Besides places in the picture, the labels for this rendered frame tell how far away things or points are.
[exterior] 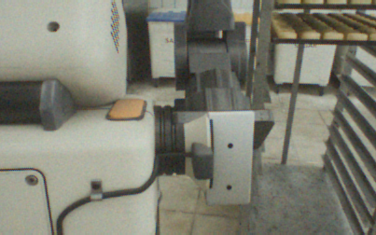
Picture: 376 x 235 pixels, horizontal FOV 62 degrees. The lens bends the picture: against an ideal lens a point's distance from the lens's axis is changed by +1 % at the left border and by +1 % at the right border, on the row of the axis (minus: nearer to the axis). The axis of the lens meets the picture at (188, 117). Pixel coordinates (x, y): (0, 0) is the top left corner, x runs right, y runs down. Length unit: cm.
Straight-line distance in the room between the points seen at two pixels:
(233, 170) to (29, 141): 20
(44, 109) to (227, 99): 20
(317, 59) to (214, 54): 287
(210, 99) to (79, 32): 16
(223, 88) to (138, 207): 17
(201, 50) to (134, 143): 21
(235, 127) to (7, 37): 22
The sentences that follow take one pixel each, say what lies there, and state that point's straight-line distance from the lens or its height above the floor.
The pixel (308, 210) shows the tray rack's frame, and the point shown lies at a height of 15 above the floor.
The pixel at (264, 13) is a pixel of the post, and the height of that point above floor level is 103.
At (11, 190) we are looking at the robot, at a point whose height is 97.
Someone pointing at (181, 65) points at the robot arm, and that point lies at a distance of 43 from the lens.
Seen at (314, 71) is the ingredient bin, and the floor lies 26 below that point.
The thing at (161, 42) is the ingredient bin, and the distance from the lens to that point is 325.
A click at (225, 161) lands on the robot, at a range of 35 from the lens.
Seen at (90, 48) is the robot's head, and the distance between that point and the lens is 29.
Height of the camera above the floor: 113
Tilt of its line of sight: 25 degrees down
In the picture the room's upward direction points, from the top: straight up
